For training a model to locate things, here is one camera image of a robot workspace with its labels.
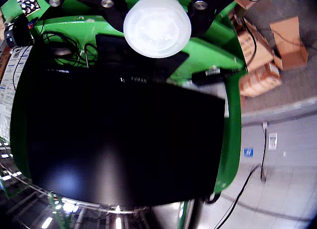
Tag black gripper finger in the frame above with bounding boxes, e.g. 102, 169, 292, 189
187, 0, 273, 38
47, 0, 129, 33

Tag brown printed storage carton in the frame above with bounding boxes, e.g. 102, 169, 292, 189
229, 12, 275, 73

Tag black power adapter brick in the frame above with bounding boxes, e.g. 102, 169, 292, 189
192, 67, 241, 86

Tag white printed label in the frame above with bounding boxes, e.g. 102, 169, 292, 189
268, 132, 278, 150

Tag black outlet cable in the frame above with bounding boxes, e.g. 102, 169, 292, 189
214, 122, 269, 229

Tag thin black cable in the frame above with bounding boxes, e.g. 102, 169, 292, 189
241, 17, 258, 66

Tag white plastic bottle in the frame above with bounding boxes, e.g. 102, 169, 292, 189
123, 0, 192, 59

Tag small open flapped carton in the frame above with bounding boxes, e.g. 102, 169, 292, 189
269, 15, 309, 71

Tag black cable bundle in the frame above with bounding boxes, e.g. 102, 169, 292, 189
39, 30, 100, 68

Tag black monitor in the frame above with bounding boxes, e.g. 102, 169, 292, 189
26, 65, 226, 209

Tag green metal shelf rack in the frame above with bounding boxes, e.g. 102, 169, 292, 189
9, 14, 247, 229

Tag black floral printed card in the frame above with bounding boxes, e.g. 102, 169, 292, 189
16, 0, 42, 16

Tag tape-strapped brown carton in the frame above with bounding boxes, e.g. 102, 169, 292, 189
239, 62, 283, 98

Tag white sheet blue bars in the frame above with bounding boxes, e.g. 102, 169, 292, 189
0, 45, 33, 143

